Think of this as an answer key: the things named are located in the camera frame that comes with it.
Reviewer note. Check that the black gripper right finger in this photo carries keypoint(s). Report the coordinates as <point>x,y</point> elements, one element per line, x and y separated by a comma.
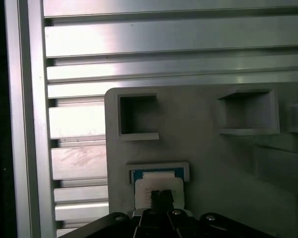
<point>183,225</point>

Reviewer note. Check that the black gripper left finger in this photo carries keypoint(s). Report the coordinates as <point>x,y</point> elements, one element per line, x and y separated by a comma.
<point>149,225</point>

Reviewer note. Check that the silver topped CPU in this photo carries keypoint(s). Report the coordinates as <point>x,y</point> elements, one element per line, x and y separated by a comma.
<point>163,184</point>

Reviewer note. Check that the grey parts rack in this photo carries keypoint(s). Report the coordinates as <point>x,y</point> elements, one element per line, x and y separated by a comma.
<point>188,143</point>

